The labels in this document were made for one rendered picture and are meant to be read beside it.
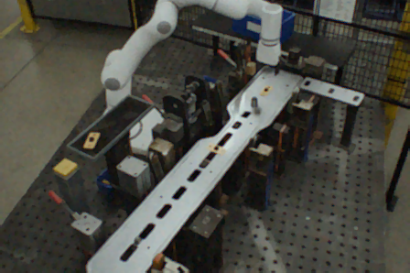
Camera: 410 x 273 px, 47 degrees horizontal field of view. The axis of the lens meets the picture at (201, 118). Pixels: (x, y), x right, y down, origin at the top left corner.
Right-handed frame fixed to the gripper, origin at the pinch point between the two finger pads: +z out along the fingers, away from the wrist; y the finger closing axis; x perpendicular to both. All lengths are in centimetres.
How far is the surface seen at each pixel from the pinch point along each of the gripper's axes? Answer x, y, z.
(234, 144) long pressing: -40.1, 5.1, 12.0
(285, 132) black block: -21.6, 19.7, 13.0
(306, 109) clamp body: -8.2, 23.3, 8.2
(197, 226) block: -85, 16, 9
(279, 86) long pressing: 6.4, 4.1, 12.0
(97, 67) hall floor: 80, -201, 112
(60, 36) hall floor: 103, -270, 112
